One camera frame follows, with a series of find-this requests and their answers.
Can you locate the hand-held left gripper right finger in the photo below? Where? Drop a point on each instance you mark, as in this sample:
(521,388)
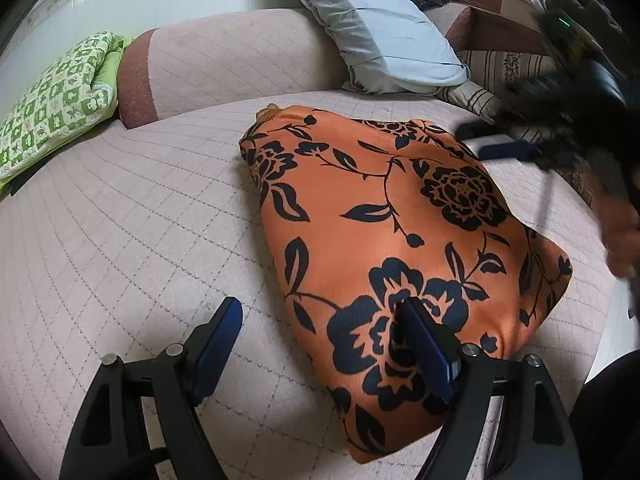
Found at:
(425,340)

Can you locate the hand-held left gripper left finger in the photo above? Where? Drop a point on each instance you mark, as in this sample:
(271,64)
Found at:
(220,335)

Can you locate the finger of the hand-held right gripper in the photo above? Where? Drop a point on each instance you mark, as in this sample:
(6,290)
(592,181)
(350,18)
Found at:
(480,129)
(510,150)

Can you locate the orange floral garment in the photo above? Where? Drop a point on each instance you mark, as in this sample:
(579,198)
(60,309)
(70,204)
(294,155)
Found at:
(350,200)

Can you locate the person's right hand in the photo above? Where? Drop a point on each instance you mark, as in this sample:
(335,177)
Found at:
(620,230)

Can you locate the striped beige cushion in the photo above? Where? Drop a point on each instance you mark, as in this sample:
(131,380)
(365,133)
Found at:
(500,67)

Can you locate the pink quilted sofa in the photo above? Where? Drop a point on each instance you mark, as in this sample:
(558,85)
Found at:
(125,235)

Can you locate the pale blue pillow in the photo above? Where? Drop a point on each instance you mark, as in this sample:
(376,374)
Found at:
(380,25)

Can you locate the person's dark trouser leg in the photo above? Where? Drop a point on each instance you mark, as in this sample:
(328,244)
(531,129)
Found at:
(607,410)

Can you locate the green patterned folded quilt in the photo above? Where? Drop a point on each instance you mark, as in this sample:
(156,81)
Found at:
(55,105)

